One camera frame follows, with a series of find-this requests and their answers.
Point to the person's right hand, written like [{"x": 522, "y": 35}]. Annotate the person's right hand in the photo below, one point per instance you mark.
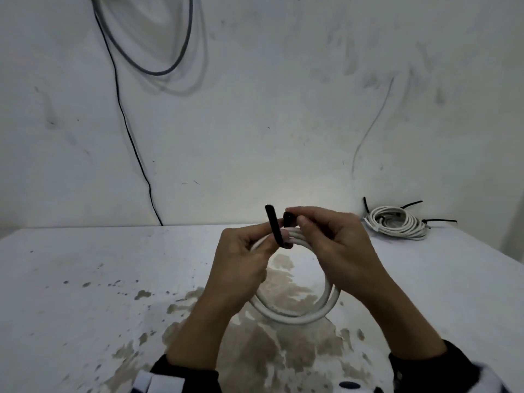
[{"x": 348, "y": 257}]

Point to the person's left hand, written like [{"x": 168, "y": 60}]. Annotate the person's left hand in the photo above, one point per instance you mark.
[{"x": 237, "y": 274}]

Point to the person's right forearm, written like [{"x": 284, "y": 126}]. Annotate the person's right forearm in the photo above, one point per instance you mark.
[{"x": 401, "y": 323}]

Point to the person's left forearm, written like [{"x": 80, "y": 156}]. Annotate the person's left forearm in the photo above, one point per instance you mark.
[{"x": 200, "y": 335}]

